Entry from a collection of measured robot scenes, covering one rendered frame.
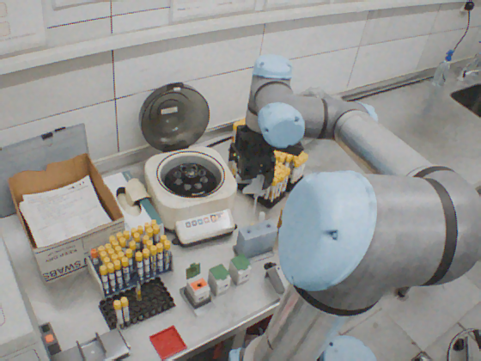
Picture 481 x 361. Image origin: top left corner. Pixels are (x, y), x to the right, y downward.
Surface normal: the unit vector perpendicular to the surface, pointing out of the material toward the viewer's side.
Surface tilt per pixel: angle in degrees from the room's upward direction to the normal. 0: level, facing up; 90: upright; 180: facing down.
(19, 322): 0
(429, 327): 0
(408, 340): 0
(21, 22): 94
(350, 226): 35
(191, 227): 25
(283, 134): 90
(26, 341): 89
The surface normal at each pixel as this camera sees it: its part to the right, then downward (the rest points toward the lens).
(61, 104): 0.55, 0.62
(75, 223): 0.16, -0.73
